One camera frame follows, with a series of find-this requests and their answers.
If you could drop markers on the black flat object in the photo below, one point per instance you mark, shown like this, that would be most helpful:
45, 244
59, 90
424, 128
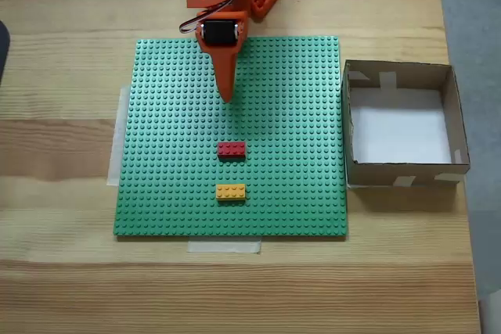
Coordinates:
3, 48

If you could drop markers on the masking tape strip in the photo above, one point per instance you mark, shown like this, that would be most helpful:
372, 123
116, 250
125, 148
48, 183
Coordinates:
223, 247
115, 154

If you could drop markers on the yellow lego block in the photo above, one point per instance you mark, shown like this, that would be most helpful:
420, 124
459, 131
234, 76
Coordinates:
231, 192

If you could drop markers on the green lego baseplate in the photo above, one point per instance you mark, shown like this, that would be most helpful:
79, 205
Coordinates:
293, 134

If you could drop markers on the brown cardboard box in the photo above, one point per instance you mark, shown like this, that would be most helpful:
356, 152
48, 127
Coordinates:
372, 175

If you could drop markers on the red lego block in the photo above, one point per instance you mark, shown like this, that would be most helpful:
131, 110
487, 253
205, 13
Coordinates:
231, 149

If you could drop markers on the white paper sheet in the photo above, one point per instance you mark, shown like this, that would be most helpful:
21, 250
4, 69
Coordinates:
399, 130

